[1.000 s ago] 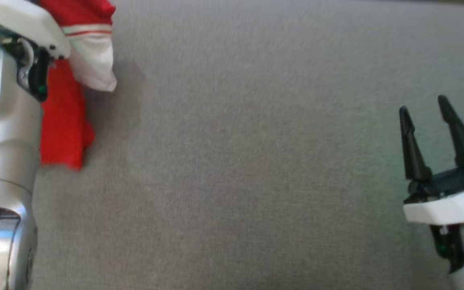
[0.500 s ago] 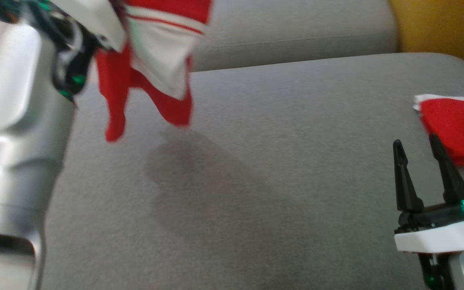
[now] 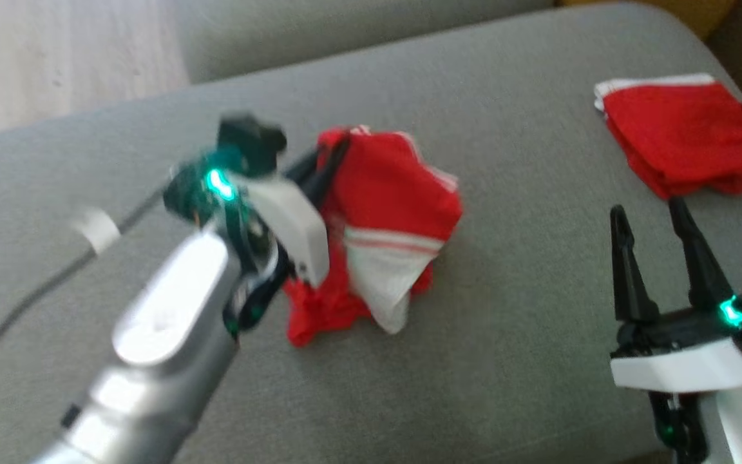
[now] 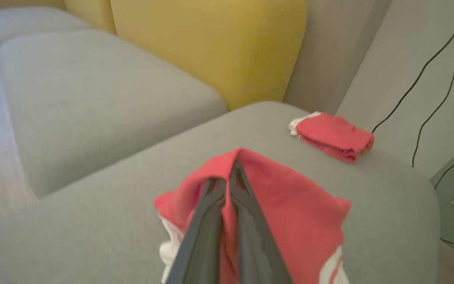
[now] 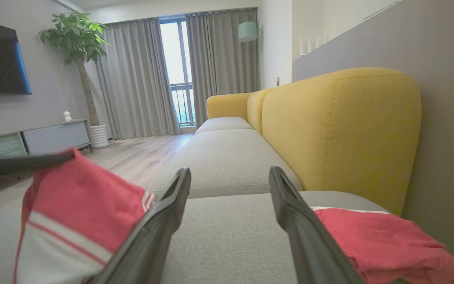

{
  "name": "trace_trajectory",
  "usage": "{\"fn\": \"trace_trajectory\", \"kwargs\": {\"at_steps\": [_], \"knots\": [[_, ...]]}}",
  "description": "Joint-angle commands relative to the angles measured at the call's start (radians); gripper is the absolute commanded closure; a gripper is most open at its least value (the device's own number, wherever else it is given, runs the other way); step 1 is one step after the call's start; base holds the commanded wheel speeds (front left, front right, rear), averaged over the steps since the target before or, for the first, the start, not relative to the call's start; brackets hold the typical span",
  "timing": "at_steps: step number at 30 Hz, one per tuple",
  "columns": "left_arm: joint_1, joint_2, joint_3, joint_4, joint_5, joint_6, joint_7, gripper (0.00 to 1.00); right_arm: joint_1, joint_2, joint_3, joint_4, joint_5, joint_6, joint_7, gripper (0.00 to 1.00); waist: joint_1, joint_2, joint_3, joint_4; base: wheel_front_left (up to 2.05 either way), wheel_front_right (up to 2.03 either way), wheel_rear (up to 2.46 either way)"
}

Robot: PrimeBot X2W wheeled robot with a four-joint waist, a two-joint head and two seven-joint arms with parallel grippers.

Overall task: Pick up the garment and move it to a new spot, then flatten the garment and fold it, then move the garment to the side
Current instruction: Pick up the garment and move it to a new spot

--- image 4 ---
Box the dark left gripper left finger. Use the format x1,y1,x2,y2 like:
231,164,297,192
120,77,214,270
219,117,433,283
165,177,227,284

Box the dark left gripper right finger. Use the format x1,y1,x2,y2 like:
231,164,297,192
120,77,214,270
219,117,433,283
229,160,294,284

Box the red white t-shirt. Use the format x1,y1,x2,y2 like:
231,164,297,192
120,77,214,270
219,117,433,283
154,147,352,284

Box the red white printed shorts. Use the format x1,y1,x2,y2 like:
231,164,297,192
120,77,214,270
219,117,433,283
288,112,375,164

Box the large grey sofa seat cushion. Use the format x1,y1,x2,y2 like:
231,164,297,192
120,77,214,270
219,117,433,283
0,101,441,284

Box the wide yellow sofa back cushion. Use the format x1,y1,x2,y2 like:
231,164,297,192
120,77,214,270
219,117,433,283
110,0,307,111

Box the narrow yellow sofa back cushion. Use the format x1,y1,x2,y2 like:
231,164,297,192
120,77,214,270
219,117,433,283
63,0,116,34

